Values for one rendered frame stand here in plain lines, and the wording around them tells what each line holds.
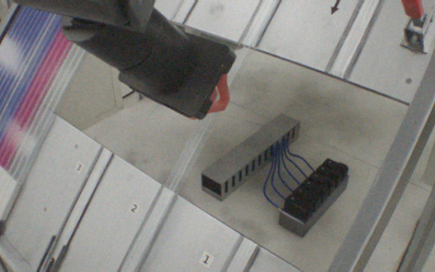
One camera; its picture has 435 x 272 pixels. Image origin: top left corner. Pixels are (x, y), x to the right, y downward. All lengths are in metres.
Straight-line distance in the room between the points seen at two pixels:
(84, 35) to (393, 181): 0.27
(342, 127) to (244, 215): 0.36
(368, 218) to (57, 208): 0.39
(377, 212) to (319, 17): 0.21
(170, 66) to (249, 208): 0.48
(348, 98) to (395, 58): 0.71
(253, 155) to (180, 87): 0.47
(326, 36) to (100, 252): 0.35
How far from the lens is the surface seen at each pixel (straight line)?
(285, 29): 0.48
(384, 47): 0.44
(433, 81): 0.41
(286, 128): 0.90
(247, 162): 0.81
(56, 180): 0.60
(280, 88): 1.14
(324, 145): 0.95
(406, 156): 0.39
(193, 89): 0.36
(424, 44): 0.43
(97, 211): 0.54
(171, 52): 0.34
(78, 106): 1.97
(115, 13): 0.24
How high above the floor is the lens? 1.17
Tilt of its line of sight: 35 degrees down
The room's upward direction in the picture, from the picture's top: straight up
